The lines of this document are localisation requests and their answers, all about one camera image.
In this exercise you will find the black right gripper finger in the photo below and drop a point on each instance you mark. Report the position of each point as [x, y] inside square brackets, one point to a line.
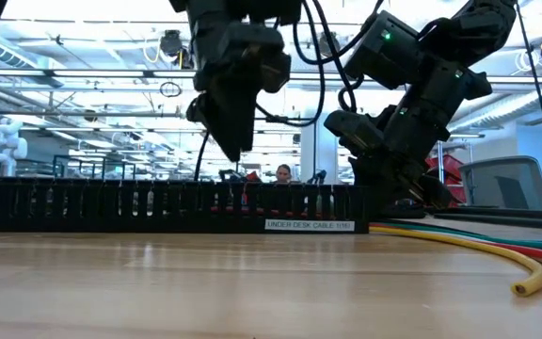
[374, 181]
[428, 188]

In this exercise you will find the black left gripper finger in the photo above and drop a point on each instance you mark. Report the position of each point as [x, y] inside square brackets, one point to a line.
[202, 113]
[235, 127]

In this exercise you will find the black zip tie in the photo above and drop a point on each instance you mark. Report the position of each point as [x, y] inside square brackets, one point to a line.
[200, 160]

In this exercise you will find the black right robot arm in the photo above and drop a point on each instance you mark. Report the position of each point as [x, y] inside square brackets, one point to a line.
[478, 28]

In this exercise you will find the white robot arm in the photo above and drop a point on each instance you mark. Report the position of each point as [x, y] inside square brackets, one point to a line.
[5, 146]

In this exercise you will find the red bin stack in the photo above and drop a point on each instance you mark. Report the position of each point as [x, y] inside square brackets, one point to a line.
[450, 174]

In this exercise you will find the person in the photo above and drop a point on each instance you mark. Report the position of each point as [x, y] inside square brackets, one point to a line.
[282, 173]

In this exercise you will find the grey office chair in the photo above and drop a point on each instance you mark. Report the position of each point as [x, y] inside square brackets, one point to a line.
[506, 183]

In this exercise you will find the black workstation railing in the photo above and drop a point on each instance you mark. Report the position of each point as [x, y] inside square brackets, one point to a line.
[80, 162]

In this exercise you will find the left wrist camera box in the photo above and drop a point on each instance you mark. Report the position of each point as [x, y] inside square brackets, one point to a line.
[275, 70]

